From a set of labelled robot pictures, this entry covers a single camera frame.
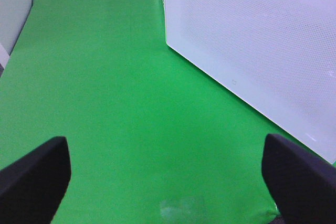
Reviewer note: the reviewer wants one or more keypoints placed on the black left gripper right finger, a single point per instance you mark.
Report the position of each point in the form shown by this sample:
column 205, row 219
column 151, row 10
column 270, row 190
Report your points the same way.
column 301, row 183

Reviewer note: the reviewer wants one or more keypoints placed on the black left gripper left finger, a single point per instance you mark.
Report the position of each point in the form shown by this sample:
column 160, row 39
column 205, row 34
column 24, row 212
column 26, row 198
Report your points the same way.
column 33, row 186

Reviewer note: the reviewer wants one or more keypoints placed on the white microwave door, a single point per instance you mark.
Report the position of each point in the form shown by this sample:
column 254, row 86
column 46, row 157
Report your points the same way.
column 276, row 55

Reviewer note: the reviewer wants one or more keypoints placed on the green table cloth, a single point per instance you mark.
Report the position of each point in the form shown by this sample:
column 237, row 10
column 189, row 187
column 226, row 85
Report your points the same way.
column 152, row 138

